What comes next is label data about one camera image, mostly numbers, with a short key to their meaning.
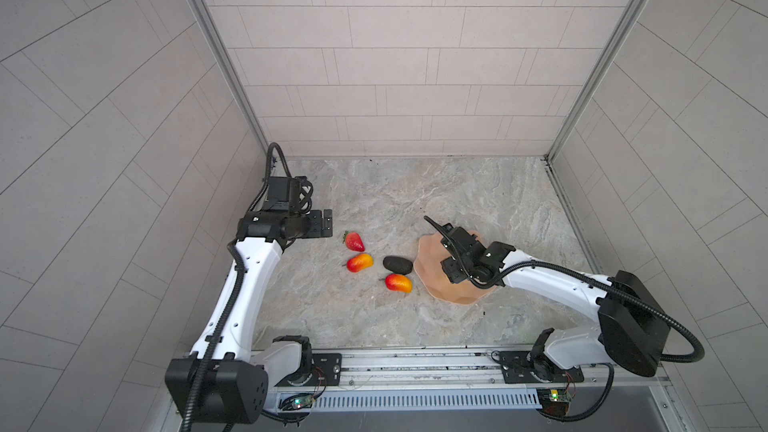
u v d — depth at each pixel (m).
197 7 0.77
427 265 0.86
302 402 0.65
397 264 0.85
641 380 0.69
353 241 0.89
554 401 0.68
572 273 0.48
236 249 0.46
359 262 0.86
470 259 0.63
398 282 0.83
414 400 0.68
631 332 0.41
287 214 0.55
